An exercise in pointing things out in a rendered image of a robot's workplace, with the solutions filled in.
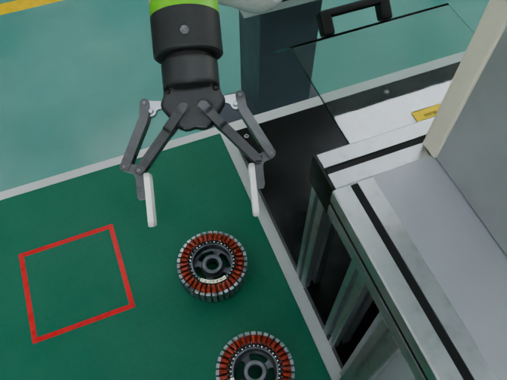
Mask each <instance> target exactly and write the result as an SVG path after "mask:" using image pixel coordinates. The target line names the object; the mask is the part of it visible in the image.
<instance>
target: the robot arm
mask: <svg viewBox="0 0 507 380"><path fill-rule="evenodd" d="M282 1H283V0H148V2H149V16H150V25H151V33H152V49H153V57H154V59H155V61H157V62H158V63H160V64H161V74H162V83H163V91H164V96H163V99H162V101H148V100H147V99H145V98H144V99H141V101H140V116H139V118H138V120H137V123H136V126H135V128H134V131H133V133H132V135H131V138H130V141H129V143H128V147H127V148H126V151H125V153H124V156H123V158H122V160H121V163H120V169H121V170H122V171H124V172H126V173H132V174H133V175H134V176H135V179H136V187H137V197H138V199H139V200H146V211H147V219H148V226H149V227H155V226H157V220H156V212H155V196H154V188H153V180H152V174H151V173H147V172H148V170H149V168H150V167H151V166H152V165H153V163H154V162H155V160H156V159H157V157H158V156H159V155H160V153H161V152H162V150H163V149H164V147H165V146H166V145H167V143H168V142H169V141H170V139H171V137H172V136H173V135H174V134H175V133H176V132H177V130H178V129H180V130H183V131H185V132H188V131H192V130H207V129H209V128H211V127H212V126H215V128H216V129H218V130H219V131H220V132H221V133H222V134H223V135H224V136H225V137H226V138H227V139H229V140H230V141H231V142H232V143H233V144H234V145H235V146H236V147H237V148H238V149H239V150H240V151H241V152H242V153H243V154H244V155H245V156H246V157H247V158H248V159H249V160H250V161H251V162H252V163H249V164H248V166H247V167H248V175H249V183H250V197H251V205H252V213H253V216H259V215H260V212H259V204H258V196H257V189H258V188H264V185H265V180H264V172H263V164H264V162H265V161H267V160H269V159H272V158H273V157H274V156H275V150H274V148H273V147H272V144H271V143H270V141H269V140H268V139H267V137H266V135H265V134H264V132H263V130H262V129H261V127H260V126H259V124H258V123H257V121H256V119H255V118H254V116H253V115H252V113H251V112H250V110H249V108H248V107H247V103H246V99H245V95H244V92H243V91H242V90H238V91H237V92H236V93H234V94H230V95H225V96H223V94H222V92H221V90H220V77H219V69H218V62H217V61H218V59H219V58H221V56H222V55H223V43H222V35H221V27H220V12H219V4H220V5H225V6H229V7H231V8H236V9H239V10H241V11H245V12H248V13H253V14H258V13H263V12H267V11H270V10H272V9H273V8H275V7H276V6H278V5H279V4H280V3H281V2H282ZM225 104H228V105H230V106H231V108H232V109H233V110H238V113H239V115H240V116H241V119H242V120H243V122H244V123H245V125H246V126H247V128H248V130H249V131H250V133H251V134H252V136H253V138H254V139H255V140H256V142H257V144H258V146H259V147H260V148H261V150H262V153H260V154H259V153H258V152H257V151H256V150H255V149H254V148H253V147H252V146H251V145H250V144H249V143H248V142H247V141H246V140H245V139H243V138H242V137H241V136H240V135H239V134H238V133H237V132H236V131H235V130H234V129H233V128H232V127H231V126H230V125H229V124H228V123H227V122H226V120H225V119H224V118H223V117H222V116H221V115H220V113H221V112H222V110H223V108H224V106H225ZM159 110H163V112H164V113H165V114H166V116H168V117H169V119H168V120H167V122H166V123H165V125H164V126H163V128H162V130H161V132H160V133H159V135H158V136H157V137H156V138H155V140H154V142H153V143H152V144H151V146H150V147H149V149H148V150H147V151H146V153H145V155H144V156H143V157H142V158H141V160H140V161H139V163H138V164H137V165H135V161H136V159H137V156H138V154H139V151H140V148H141V146H142V144H143V141H144V139H145V136H146V133H147V130H148V129H149V125H150V123H151V119H152V118H154V117H155V116H156V115H157V112H158V111H159Z"/></svg>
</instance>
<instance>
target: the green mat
mask: <svg viewBox="0 0 507 380"><path fill-rule="evenodd" d="M147 173H151V174H152V180H153V188H154V196H155V212H156V220H157V226H155V227H149V226H148V219H147V211H146V200H139V199H138V197H137V187H136V179H135V176H134V175H133V174H132V173H126V172H124V171H122V170H121V169H120V164H117V165H115V166H111V167H107V168H104V169H102V170H98V171H94V172H92V173H88V174H85V175H82V176H77V177H75V178H72V179H68V180H65V181H62V182H58V183H55V184H53V185H48V186H45V187H43V188H38V189H36V190H32V191H30V192H26V193H22V194H20V195H15V196H13V197H10V198H5V199H3V200H0V380H216V365H217V359H218V357H220V352H221V351H222V350H223V348H224V346H225V345H227V346H228V344H227V343H228V342H229V341H230V340H232V339H233V338H235V337H236V336H237V337H238V335H240V334H242V333H243V336H244V333H246V332H249V333H250V332H252V331H256V336H257V331H258V332H263V333H268V334H269V336H270V335H272V336H274V337H275V339H276V338H277V339H279V340H280V343H281V342H282V343H283V344H284V345H285V346H284V347H285V348H286V347H287V349H288V350H289V352H288V353H290V354H291V356H292V358H291V359H293V366H294V369H295V372H294V373H295V376H294V380H331V378H330V375H329V373H328V371H327V368H326V366H325V365H324V362H323V360H322V358H321V355H320V354H319V351H318V349H317V347H316V344H315V342H314V340H313V338H312V335H311V333H310V331H309V328H308V327H307V325H306V322H305V320H304V318H303V316H302V313H301V311H300V309H299V307H298V304H297V302H296V300H295V298H294V296H293V293H292V292H291V289H290V287H289V285H288V283H287V280H286V278H285V276H284V273H283V271H282V270H281V266H280V265H279V263H278V260H277V258H276V256H275V254H274V251H273V249H272V247H271V245H270V243H269V240H268V238H267V237H266V233H265V232H264V230H263V227H262V225H261V223H260V220H259V218H258V216H253V213H252V205H251V201H250V198H249V196H248V194H247V192H246V190H245V187H244V185H243V183H242V181H241V178H240V176H239V175H238V171H237V170H236V168H235V165H234V163H233V161H232V159H231V156H230V154H229V152H228V149H227V148H226V145H225V143H224V141H223V138H222V137H221V135H220V133H218V134H216V135H213V136H209V137H206V138H204V139H199V140H196V141H193V142H189V143H187V144H183V145H181V146H177V147H173V148H171V149H166V150H164V151H162V152H161V153H160V155H159V156H158V157H157V159H156V160H155V162H154V163H153V165H152V166H151V167H150V168H149V170H148V172H147ZM110 224H113V227H114V230H115V235H116V238H117V241H118V246H119V249H120V252H121V257H122V260H123V263H124V268H125V271H126V274H127V277H128V282H129V285H130V288H131V292H132V296H133V299H134V304H135V308H131V309H129V310H126V311H123V312H121V313H118V314H114V315H112V316H110V317H106V318H104V319H102V320H98V321H95V322H93V323H89V324H87V325H85V326H81V327H79V328H77V329H73V330H70V331H68V332H65V333H62V334H60V335H58V336H54V337H52V338H49V339H45V340H44V341H41V342H37V343H35V344H32V336H31V331H30V326H29V317H28V312H27V307H26V298H25V293H24V288H23V279H22V274H21V269H20V260H19V255H18V254H21V253H25V252H27V251H30V250H34V249H37V248H39V247H43V246H46V245H48V244H52V243H55V242H58V241H61V240H64V239H67V238H70V237H74V236H76V235H79V234H83V233H85V232H88V231H92V230H94V229H97V228H101V227H103V226H106V225H110ZM208 231H212V235H213V233H214V231H218V234H219V231H221V232H223V235H224V234H225V233H227V234H229V236H230V235H231V236H233V237H234V239H235V238H236V239H237V240H238V242H240V243H241V246H242V247H243V248H244V251H245V252H246V256H247V277H246V278H245V282H244V283H243V284H242V287H241V289H240V288H239V291H238V292H235V295H233V296H230V295H229V298H228V299H225V297H223V298H224V300H223V301H220V300H219V298H218V302H214V301H213V298H212V302H208V301H207V299H206V302H204V301H202V300H201V299H200V300H198V299H196V298H194V297H192V296H191V294H188V293H187V292H186V290H185V289H184V288H183V285H182V284H181V282H180V278H179V275H178V273H177V259H178V255H179V253H180V250H181V248H183V245H184V244H187V241H188V240H189V239H190V240H192V239H191V238H192V237H194V236H195V237H196V235H197V234H201V236H202V232H206V234H207V232H208ZM24 260H25V265H26V273H27V278H28V283H29V292H30V297H31V302H32V310H33V315H34V320H35V328H36V333H37V337H39V336H43V335H46V334H48V333H52V332H54V331H56V330H59V329H62V328H64V327H67V326H71V325H73V324H75V323H79V322H82V321H83V320H87V319H90V318H92V317H96V316H98V315H101V314H104V313H106V312H109V311H112V310H115V309H117V308H120V307H123V306H126V305H129V301H128V297H127V293H126V290H125V287H124V282H123V279H122V276H121V271H120V268H119V265H118V260H117V257H116V254H115V249H114V246H113V242H112V238H111V234H110V231H109V229H107V230H105V231H101V232H98V233H96V234H92V235H89V236H87V237H83V238H80V239H78V240H75V241H71V242H68V243H65V244H61V245H59V246H56V247H52V248H50V249H47V250H43V251H41V252H38V253H34V254H32V255H29V256H25V257H24ZM250 337H251V334H250ZM262 337H263V334H262ZM232 342H233V341H232Z"/></svg>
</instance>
